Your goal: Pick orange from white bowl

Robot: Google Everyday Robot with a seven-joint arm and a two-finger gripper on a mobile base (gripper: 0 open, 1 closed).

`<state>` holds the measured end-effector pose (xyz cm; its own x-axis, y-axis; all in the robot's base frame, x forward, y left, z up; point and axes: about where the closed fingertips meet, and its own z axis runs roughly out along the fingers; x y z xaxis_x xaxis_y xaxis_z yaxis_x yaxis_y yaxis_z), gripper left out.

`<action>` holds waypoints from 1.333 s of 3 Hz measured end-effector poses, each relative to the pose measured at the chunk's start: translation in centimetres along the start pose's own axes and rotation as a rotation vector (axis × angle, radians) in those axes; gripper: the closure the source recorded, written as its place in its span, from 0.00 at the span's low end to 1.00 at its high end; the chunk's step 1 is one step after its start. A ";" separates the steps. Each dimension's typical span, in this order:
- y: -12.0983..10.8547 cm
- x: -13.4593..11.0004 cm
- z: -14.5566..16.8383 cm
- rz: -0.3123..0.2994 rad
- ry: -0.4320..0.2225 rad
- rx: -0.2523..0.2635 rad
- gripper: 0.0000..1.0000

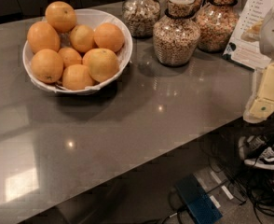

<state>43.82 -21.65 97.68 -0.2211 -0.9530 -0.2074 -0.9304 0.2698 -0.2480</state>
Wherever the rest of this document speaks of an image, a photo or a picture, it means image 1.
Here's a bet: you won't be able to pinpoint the white sneaker far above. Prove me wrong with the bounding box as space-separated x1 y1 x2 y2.
238 135 267 161

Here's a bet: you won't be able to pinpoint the black white sneaker near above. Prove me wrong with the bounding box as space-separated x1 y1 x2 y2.
244 147 274 170

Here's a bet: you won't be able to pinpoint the black floor cables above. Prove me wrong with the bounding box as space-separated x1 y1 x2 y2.
161 121 274 224

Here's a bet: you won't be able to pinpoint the white bowl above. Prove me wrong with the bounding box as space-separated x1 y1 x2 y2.
22 8 133 95

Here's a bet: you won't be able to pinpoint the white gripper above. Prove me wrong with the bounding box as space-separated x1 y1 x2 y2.
243 6 274 123

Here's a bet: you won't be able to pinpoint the right glass cereal jar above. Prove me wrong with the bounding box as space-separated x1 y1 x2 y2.
195 0 239 52

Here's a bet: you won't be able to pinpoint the orange top back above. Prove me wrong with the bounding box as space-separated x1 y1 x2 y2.
45 1 77 33

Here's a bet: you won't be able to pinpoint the small orange center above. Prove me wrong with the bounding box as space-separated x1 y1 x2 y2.
59 47 82 67

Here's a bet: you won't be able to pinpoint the white allergens sign card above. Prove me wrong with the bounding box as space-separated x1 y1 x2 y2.
223 0 274 69

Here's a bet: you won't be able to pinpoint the blue box on floor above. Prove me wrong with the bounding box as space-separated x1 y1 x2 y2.
174 175 222 224

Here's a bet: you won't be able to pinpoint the glass cereal jar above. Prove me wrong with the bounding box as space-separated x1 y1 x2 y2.
153 0 200 67
122 0 160 38
195 0 239 52

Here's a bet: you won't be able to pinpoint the middle glass cereal jar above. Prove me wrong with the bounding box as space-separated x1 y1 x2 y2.
153 0 200 67

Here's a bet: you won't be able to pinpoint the left glass cereal jar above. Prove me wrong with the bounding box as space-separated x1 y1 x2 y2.
122 0 160 38

